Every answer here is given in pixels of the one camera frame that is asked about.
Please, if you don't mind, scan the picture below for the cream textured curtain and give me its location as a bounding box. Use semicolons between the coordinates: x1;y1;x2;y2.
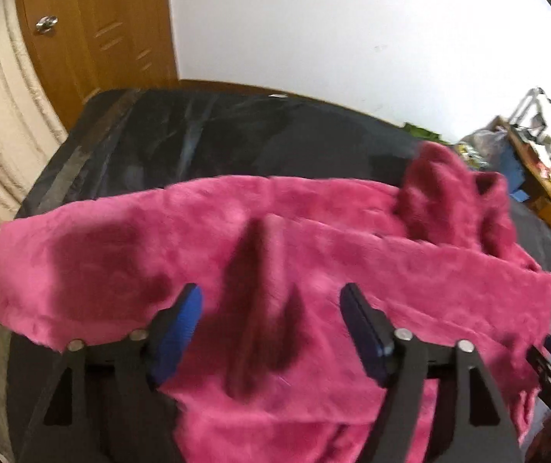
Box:
0;0;70;275

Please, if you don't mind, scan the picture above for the clear plastic bag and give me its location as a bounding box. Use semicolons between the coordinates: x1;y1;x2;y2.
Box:
458;128;509;171

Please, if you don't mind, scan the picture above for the wooden desk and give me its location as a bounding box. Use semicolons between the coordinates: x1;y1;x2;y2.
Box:
492;106;551;243

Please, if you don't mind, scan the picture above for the metal desk lamp frame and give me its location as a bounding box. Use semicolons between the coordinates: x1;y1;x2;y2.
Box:
511;87;551;132

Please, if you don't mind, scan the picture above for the wooden door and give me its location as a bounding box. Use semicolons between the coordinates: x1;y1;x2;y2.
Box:
14;0;180;131

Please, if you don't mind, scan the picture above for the black covered table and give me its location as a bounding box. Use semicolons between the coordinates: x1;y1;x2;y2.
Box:
0;88;551;463

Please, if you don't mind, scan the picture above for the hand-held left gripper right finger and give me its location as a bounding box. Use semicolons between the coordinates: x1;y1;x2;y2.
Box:
339;283;523;463

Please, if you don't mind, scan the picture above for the green leafy object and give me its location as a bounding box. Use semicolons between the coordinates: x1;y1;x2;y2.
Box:
402;122;451;144

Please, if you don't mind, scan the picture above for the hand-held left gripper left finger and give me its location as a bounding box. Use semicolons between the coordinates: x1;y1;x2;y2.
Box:
15;284;203;463

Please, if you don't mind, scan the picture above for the pink fleece garment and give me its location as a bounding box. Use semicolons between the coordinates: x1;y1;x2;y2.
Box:
0;144;551;463

